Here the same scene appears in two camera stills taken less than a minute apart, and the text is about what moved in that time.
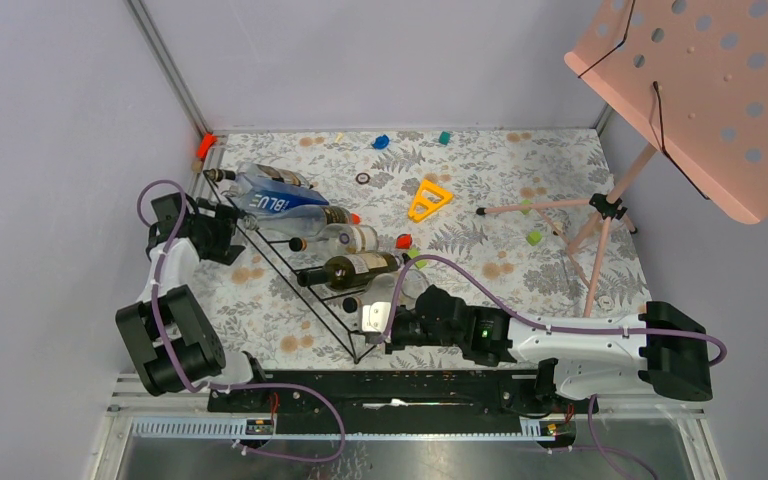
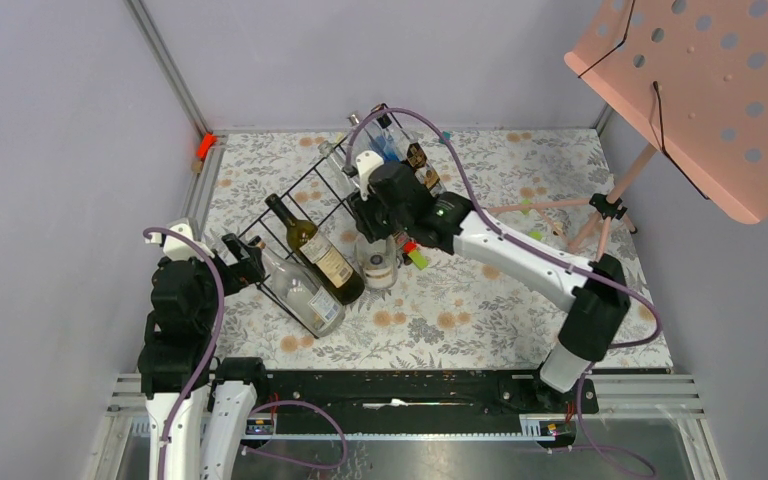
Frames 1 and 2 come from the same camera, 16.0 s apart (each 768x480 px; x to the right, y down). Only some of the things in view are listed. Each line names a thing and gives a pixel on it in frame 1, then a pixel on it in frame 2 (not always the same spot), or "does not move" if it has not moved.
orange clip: x=208 y=140 does not move
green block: x=415 y=252 does not move
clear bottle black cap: x=384 y=288 → x=322 y=313
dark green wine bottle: x=349 y=271 → x=345 y=286
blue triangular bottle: x=258 y=196 → x=385 y=145
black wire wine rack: x=329 y=295 → x=313 y=246
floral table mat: x=523 y=221 does not move
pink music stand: x=719 y=87 does not move
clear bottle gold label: x=296 y=177 → x=416 y=156
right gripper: x=392 y=343 → x=361 y=210
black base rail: x=393 y=395 does not move
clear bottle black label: x=298 y=222 → x=341 y=170
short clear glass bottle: x=343 y=237 → x=378 y=261
